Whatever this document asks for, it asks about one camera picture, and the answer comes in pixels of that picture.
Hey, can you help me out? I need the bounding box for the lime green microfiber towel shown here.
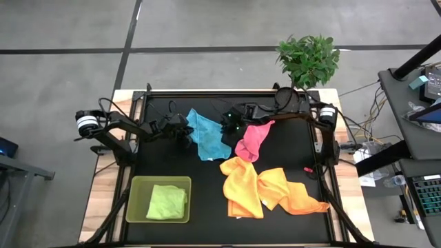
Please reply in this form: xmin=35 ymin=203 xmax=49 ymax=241
xmin=145 ymin=184 xmax=189 ymax=221

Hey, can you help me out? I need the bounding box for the black metal table frame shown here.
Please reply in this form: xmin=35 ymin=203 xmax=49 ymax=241
xmin=79 ymin=82 xmax=376 ymax=248

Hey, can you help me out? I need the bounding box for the pink microfiber towel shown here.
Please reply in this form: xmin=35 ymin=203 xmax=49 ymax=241
xmin=234 ymin=119 xmax=276 ymax=164

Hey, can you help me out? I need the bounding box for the small teal box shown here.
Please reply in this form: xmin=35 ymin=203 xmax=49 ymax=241
xmin=408 ymin=74 xmax=429 ymax=91

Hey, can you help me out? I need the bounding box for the backlit black keyboard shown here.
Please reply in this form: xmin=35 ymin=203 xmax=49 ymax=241
xmin=411 ymin=174 xmax=441 ymax=218

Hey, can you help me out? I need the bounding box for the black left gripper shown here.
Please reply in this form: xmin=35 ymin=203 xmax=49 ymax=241
xmin=156 ymin=113 xmax=195 ymax=149

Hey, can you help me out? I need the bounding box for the black pole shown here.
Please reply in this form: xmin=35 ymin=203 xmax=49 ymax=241
xmin=392 ymin=34 xmax=441 ymax=81

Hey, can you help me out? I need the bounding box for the orange microfiber towel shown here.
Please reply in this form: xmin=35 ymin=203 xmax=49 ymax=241
xmin=256 ymin=167 xmax=331 ymax=216
xmin=219 ymin=156 xmax=265 ymax=220

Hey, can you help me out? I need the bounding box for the white paper sheet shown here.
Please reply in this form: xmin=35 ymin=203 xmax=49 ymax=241
xmin=352 ymin=141 xmax=380 ymax=189

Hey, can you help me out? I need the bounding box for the clear plastic water bottle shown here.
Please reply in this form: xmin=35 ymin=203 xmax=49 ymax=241
xmin=382 ymin=174 xmax=408 ymax=189

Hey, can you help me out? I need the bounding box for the green plant in black pot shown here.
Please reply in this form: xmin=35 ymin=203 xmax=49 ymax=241
xmin=274 ymin=34 xmax=341 ymax=104

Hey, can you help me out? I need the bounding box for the grey metal side table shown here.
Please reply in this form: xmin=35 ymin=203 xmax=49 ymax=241
xmin=0 ymin=154 xmax=57 ymax=248

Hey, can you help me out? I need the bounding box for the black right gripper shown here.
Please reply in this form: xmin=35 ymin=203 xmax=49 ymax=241
xmin=220 ymin=104 xmax=260 ymax=149

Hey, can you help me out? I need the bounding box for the blue microfiber towel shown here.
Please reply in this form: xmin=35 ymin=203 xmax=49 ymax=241
xmin=185 ymin=107 xmax=233 ymax=162

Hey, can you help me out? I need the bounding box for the black electronic device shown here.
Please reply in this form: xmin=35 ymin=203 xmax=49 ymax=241
xmin=418 ymin=67 xmax=441 ymax=104

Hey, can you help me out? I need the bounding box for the dark tablet screen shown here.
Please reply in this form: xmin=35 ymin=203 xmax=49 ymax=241
xmin=408 ymin=102 xmax=441 ymax=125

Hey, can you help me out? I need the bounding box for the black device blue light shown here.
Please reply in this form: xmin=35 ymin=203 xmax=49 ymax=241
xmin=0 ymin=136 xmax=19 ymax=160

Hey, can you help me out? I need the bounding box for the translucent green plastic bin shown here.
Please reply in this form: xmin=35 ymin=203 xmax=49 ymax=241
xmin=125 ymin=175 xmax=193 ymax=224

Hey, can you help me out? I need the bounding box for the grey side desk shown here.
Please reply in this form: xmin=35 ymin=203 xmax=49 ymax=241
xmin=377 ymin=67 xmax=441 ymax=248

